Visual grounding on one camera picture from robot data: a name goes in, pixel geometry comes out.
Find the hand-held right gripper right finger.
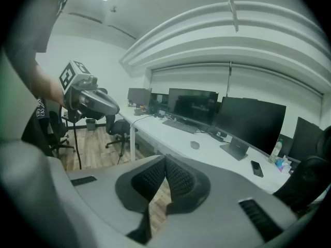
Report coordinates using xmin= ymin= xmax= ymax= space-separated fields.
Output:
xmin=164 ymin=153 xmax=210 ymax=215

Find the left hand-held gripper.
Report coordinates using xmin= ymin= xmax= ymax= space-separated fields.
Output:
xmin=58 ymin=60 xmax=121 ymax=122

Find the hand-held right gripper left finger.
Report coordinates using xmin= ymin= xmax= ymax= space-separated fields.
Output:
xmin=115 ymin=154 xmax=167 ymax=214

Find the person's left forearm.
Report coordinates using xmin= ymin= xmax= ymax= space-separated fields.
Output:
xmin=27 ymin=63 xmax=66 ymax=107

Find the grey trash bin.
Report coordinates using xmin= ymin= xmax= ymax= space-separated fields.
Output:
xmin=85 ymin=118 xmax=97 ymax=132

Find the black mesh office chair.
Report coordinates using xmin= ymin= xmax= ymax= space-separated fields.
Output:
xmin=85 ymin=87 xmax=140 ymax=158

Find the small black monitor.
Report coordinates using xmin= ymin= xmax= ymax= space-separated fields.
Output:
xmin=127 ymin=87 xmax=152 ymax=109

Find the white desk leg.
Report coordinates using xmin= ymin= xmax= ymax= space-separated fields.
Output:
xmin=129 ymin=126 xmax=137 ymax=162

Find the black full-size keyboard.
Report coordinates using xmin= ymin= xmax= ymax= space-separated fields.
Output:
xmin=162 ymin=119 xmax=199 ymax=135

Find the black smartphone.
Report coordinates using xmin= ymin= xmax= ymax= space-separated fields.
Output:
xmin=250 ymin=160 xmax=264 ymax=178

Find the large curved black monitor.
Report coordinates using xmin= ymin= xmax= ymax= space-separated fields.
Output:
xmin=167 ymin=87 xmax=219 ymax=129

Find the flat black monitor with stand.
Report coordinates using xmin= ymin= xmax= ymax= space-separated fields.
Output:
xmin=215 ymin=96 xmax=287 ymax=162

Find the clear plastic bottle green cap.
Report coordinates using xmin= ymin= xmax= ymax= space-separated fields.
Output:
xmin=268 ymin=138 xmax=283 ymax=164

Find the blue tissue pack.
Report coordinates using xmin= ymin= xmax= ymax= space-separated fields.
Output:
xmin=275 ymin=157 xmax=292 ymax=175

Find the black office chair with headrest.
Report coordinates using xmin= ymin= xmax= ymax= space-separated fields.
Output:
xmin=273 ymin=125 xmax=331 ymax=218

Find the white ceiling hanging bar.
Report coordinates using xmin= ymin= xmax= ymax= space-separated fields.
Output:
xmin=220 ymin=0 xmax=240 ymax=34

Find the black cable with plug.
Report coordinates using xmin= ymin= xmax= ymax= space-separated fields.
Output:
xmin=128 ymin=114 xmax=155 ymax=129

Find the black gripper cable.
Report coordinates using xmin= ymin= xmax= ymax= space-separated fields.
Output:
xmin=72 ymin=112 xmax=83 ymax=171

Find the dark blind pull strap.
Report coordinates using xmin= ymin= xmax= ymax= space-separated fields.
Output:
xmin=226 ymin=60 xmax=233 ymax=98

